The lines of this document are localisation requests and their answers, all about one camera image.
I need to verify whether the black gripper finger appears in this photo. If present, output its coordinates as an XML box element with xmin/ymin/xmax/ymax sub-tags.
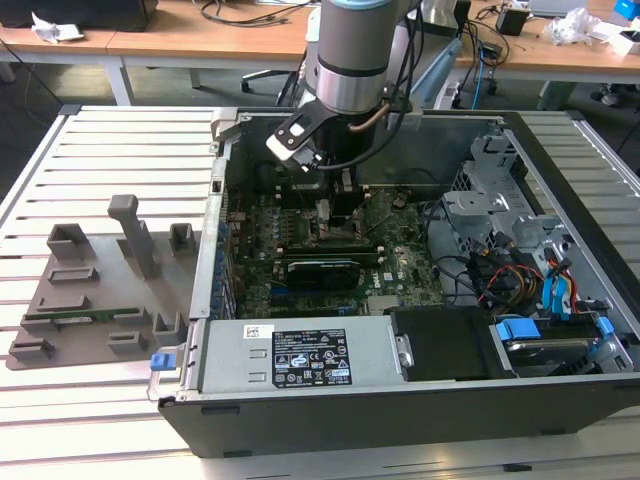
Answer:
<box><xmin>316</xmin><ymin>172</ymin><xmax>335</xmax><ymax>227</ymax></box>
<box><xmin>332</xmin><ymin>169</ymin><xmax>364</xmax><ymax>227</ymax></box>

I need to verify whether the thin metal locking lever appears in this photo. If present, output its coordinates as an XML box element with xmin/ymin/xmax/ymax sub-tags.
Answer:
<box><xmin>292</xmin><ymin>184</ymin><xmax>314</xmax><ymax>219</ymax></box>
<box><xmin>364</xmin><ymin>203</ymin><xmax>394</xmax><ymax>237</ymax></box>

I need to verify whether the CPU socket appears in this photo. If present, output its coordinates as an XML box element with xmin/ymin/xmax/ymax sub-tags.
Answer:
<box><xmin>305</xmin><ymin>207</ymin><xmax>370</xmax><ymax>248</ymax></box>

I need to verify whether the black graphics card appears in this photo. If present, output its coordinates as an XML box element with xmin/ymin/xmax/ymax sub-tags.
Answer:
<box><xmin>273</xmin><ymin>255</ymin><xmax>362</xmax><ymax>295</ymax></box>

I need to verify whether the green motherboard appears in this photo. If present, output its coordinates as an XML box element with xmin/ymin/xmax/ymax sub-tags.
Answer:
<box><xmin>222</xmin><ymin>185</ymin><xmax>449</xmax><ymax>321</ymax></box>

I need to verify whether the pale blue teach pendant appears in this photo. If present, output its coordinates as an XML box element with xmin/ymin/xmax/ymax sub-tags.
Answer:
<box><xmin>412</xmin><ymin>37</ymin><xmax>462</xmax><ymax>110</ymax></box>

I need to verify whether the white power strip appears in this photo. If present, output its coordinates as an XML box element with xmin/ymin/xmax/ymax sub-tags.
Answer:
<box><xmin>433</xmin><ymin>79</ymin><xmax>462</xmax><ymax>110</ymax></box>

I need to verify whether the silver metal drive cage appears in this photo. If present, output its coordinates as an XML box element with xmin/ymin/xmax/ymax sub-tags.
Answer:
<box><xmin>440</xmin><ymin>133</ymin><xmax>576</xmax><ymax>261</ymax></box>

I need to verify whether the black plastic bay cover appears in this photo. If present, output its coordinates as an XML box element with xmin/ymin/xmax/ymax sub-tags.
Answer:
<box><xmin>387</xmin><ymin>305</ymin><xmax>521</xmax><ymax>385</ymax></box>

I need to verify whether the silver power supply unit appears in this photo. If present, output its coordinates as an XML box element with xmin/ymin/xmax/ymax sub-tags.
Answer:
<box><xmin>180</xmin><ymin>318</ymin><xmax>404</xmax><ymax>397</ymax></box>

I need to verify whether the wooden desk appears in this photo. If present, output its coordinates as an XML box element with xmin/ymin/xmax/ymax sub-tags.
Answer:
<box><xmin>0</xmin><ymin>24</ymin><xmax>121</xmax><ymax>84</ymax></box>
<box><xmin>106</xmin><ymin>0</ymin><xmax>321</xmax><ymax>107</ymax></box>
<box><xmin>449</xmin><ymin>0</ymin><xmax>640</xmax><ymax>111</ymax></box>

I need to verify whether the hard disk in blue carrier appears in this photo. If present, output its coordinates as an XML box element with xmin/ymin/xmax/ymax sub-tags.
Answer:
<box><xmin>492</xmin><ymin>313</ymin><xmax>621</xmax><ymax>380</ymax></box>

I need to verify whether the small black box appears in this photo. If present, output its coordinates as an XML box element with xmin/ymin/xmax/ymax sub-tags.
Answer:
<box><xmin>495</xmin><ymin>5</ymin><xmax>530</xmax><ymax>37</ymax></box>

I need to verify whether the open black PC case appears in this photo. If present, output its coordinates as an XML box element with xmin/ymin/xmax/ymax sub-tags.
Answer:
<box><xmin>147</xmin><ymin>107</ymin><xmax>640</xmax><ymax>459</ymax></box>

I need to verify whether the blue case latch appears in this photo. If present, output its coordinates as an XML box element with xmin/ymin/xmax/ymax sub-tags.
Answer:
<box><xmin>149</xmin><ymin>352</ymin><xmax>180</xmax><ymax>374</ymax></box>

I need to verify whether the grey parts rack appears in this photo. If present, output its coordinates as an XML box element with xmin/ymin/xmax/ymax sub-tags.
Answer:
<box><xmin>5</xmin><ymin>193</ymin><xmax>204</xmax><ymax>372</ymax></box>

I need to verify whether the green RAM stick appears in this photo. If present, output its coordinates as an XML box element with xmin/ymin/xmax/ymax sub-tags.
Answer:
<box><xmin>23</xmin><ymin>308</ymin><xmax>143</xmax><ymax>323</ymax></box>

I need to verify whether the grey laptop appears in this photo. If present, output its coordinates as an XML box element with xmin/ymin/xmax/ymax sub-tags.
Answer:
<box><xmin>528</xmin><ymin>0</ymin><xmax>589</xmax><ymax>16</ymax></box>

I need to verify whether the clear plastic wrap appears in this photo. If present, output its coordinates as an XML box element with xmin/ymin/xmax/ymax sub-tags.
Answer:
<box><xmin>543</xmin><ymin>5</ymin><xmax>609</xmax><ymax>47</ymax></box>

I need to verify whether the white cardboard box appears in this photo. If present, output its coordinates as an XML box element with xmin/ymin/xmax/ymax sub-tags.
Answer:
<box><xmin>589</xmin><ymin>27</ymin><xmax>640</xmax><ymax>57</ymax></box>

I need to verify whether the black computer case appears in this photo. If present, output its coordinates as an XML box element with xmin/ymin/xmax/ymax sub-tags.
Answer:
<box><xmin>0</xmin><ymin>0</ymin><xmax>160</xmax><ymax>32</ymax></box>

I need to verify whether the crumpled white paper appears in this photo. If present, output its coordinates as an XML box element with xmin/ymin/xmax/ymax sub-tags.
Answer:
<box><xmin>30</xmin><ymin>10</ymin><xmax>86</xmax><ymax>45</ymax></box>

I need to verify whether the black camera bracket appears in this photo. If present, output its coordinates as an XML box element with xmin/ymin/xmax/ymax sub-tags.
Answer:
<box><xmin>276</xmin><ymin>106</ymin><xmax>334</xmax><ymax>151</ymax></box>

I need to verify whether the copper coloured cable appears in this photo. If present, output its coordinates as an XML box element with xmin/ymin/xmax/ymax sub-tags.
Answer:
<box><xmin>348</xmin><ymin>101</ymin><xmax>390</xmax><ymax>136</ymax></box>

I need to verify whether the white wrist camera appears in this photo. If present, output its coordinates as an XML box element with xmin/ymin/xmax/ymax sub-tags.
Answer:
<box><xmin>264</xmin><ymin>124</ymin><xmax>321</xmax><ymax>164</ymax></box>

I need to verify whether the black wire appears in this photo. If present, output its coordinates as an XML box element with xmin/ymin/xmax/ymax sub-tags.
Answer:
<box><xmin>422</xmin><ymin>197</ymin><xmax>484</xmax><ymax>304</ymax></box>

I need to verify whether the blue hanging cable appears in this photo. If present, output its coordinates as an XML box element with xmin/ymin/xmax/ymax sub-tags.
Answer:
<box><xmin>474</xmin><ymin>42</ymin><xmax>489</xmax><ymax>109</ymax></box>

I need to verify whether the black cable coil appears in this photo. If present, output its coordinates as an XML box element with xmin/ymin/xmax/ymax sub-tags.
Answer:
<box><xmin>199</xmin><ymin>0</ymin><xmax>321</xmax><ymax>26</ymax></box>

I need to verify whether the red yellow wire bundle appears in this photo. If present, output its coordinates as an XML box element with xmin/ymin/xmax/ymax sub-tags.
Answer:
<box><xmin>469</xmin><ymin>244</ymin><xmax>547</xmax><ymax>309</ymax></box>

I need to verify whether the blue flat wire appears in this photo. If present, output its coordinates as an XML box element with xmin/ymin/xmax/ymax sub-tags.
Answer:
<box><xmin>557</xmin><ymin>269</ymin><xmax>576</xmax><ymax>321</ymax></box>
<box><xmin>542</xmin><ymin>272</ymin><xmax>560</xmax><ymax>321</ymax></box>

